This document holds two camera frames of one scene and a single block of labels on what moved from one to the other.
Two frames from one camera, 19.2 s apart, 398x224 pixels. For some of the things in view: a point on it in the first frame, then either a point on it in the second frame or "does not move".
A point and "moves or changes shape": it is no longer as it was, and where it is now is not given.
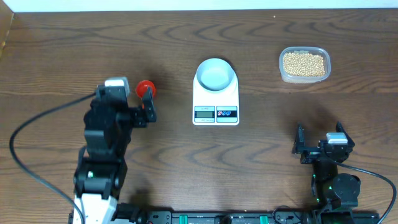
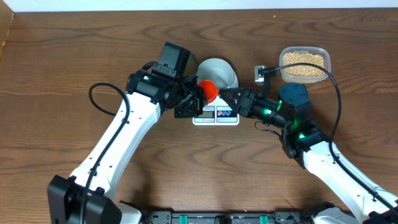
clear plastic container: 304,65 does not move
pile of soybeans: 303,64 does not move
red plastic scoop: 142,86 moves or changes shape
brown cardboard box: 6,17 does not move
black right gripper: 299,146 to 248,101
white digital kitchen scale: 216,109 does not move
